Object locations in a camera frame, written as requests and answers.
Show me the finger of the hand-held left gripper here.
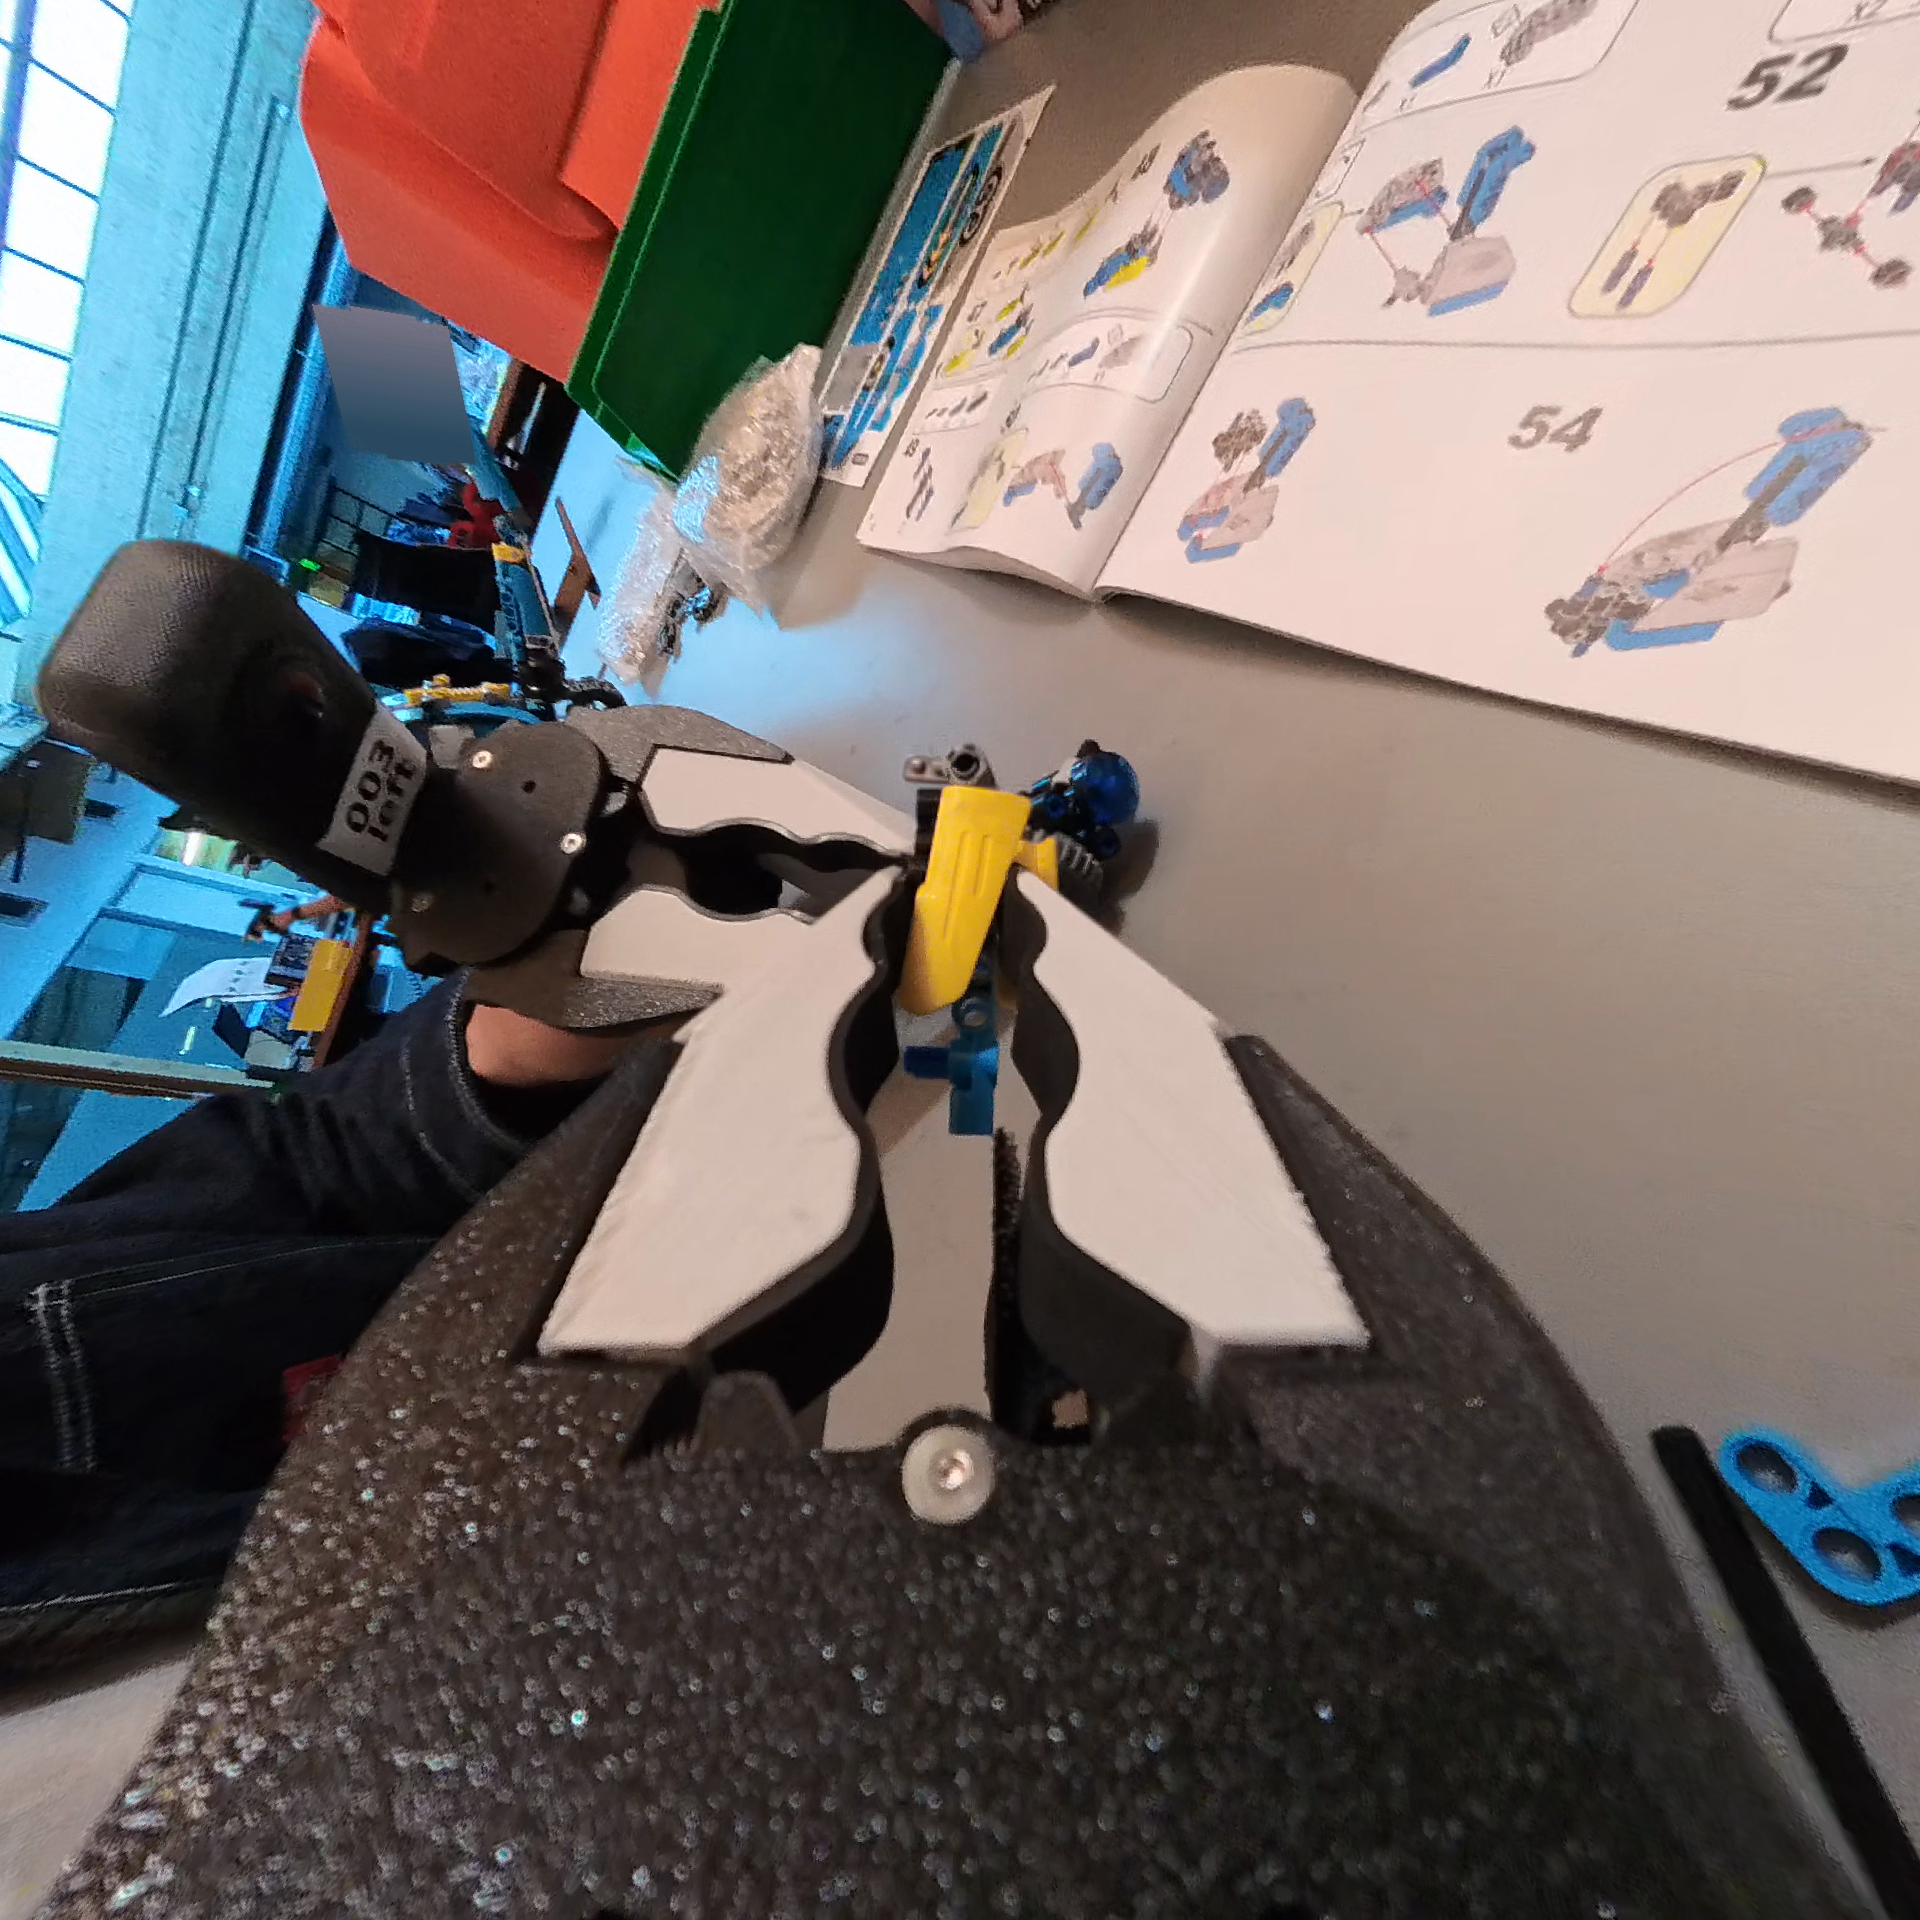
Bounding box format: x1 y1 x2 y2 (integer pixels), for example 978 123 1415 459
631 746 921 880
577 882 828 1003

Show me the dark blue toy set box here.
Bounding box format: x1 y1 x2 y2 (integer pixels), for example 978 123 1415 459
908 0 1098 61

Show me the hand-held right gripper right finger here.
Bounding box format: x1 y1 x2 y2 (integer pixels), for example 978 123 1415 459
989 866 1370 1404

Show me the black brick axle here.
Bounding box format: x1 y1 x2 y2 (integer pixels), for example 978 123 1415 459
1651 1424 1920 1920

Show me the crumpled clear plastic bag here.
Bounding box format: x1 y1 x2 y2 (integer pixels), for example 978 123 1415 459
675 348 828 571
596 496 723 693

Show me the blue yellow brick assembly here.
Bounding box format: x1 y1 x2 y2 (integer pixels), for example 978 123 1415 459
895 744 1069 1136

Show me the person's left forearm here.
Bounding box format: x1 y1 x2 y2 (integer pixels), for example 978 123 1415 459
0 982 669 1354

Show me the open instruction booklet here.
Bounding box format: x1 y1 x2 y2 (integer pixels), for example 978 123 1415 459
858 0 1920 785

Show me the white garment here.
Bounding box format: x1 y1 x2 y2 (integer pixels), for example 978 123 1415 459
0 1650 204 1920

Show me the blue perforated brick beam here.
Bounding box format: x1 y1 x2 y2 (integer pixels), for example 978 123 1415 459
1717 1429 1920 1609

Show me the orange plastic bin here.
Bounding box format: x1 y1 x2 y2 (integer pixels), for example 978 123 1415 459
298 0 723 384

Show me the green plastic bin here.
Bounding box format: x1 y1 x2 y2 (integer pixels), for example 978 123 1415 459
566 0 962 480

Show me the black blue gear brick assembly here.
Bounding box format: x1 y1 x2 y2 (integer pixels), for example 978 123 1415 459
1025 738 1150 904

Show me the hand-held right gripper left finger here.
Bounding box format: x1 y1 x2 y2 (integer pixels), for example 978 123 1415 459
535 862 921 1368

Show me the blue sticker sheet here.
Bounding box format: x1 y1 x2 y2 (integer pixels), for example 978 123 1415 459
815 84 1057 489

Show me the dark denim jacket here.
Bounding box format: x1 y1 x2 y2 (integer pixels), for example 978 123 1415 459
0 1246 361 1660

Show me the person's left hand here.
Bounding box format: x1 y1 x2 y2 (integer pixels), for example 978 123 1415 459
465 1001 623 1085

